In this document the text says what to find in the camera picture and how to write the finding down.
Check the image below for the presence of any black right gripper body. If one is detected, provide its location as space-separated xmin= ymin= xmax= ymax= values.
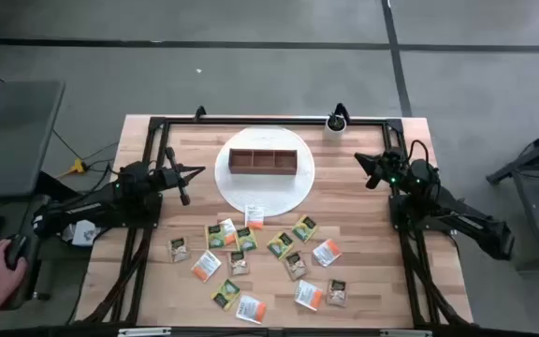
xmin=366 ymin=149 xmax=409 ymax=190

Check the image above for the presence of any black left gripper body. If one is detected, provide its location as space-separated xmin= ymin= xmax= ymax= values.
xmin=156 ymin=146 xmax=192 ymax=207

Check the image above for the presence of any green yellow tea bag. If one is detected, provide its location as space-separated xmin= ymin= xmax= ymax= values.
xmin=266 ymin=231 xmax=295 ymax=261
xmin=291 ymin=214 xmax=319 ymax=243
xmin=235 ymin=226 xmax=259 ymax=253
xmin=210 ymin=278 xmax=242 ymax=312
xmin=204 ymin=224 xmax=226 ymax=251

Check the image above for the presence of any beige tea bag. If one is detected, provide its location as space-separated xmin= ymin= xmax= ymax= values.
xmin=326 ymin=278 xmax=349 ymax=309
xmin=227 ymin=250 xmax=251 ymax=277
xmin=167 ymin=237 xmax=192 ymax=264

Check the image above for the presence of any silver foil snack packet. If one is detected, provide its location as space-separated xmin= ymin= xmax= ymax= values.
xmin=283 ymin=251 xmax=311 ymax=282

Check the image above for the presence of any small plant in white pot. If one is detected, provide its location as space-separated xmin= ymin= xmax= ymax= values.
xmin=323 ymin=111 xmax=348 ymax=141

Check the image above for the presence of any wooden three-compartment box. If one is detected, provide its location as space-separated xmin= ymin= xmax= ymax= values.
xmin=227 ymin=148 xmax=299 ymax=176

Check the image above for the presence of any white round plate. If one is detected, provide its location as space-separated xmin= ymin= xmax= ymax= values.
xmin=213 ymin=125 xmax=316 ymax=218

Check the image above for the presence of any white printed box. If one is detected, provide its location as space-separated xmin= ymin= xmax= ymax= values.
xmin=61 ymin=219 xmax=102 ymax=248

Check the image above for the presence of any grey metal cart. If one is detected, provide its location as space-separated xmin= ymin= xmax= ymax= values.
xmin=486 ymin=119 xmax=539 ymax=272

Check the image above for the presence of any grey desk top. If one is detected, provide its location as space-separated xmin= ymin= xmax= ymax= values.
xmin=0 ymin=79 xmax=66 ymax=200

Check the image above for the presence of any black computer mouse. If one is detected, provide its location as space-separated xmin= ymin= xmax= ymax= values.
xmin=5 ymin=232 xmax=30 ymax=272

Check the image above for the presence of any person's hand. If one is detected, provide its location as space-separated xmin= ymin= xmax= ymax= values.
xmin=0 ymin=238 xmax=30 ymax=310

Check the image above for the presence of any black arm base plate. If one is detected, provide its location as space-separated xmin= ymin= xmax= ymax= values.
xmin=120 ymin=190 xmax=164 ymax=230
xmin=388 ymin=194 xmax=458 ymax=231

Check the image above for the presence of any yellow cable plug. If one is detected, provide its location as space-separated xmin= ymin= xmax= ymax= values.
xmin=56 ymin=157 xmax=89 ymax=180

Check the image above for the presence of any black floor cable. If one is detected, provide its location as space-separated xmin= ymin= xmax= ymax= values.
xmin=51 ymin=128 xmax=121 ymax=174

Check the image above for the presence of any silver metal bracket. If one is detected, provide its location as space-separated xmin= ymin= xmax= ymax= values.
xmin=379 ymin=329 xmax=433 ymax=337
xmin=117 ymin=327 xmax=172 ymax=337

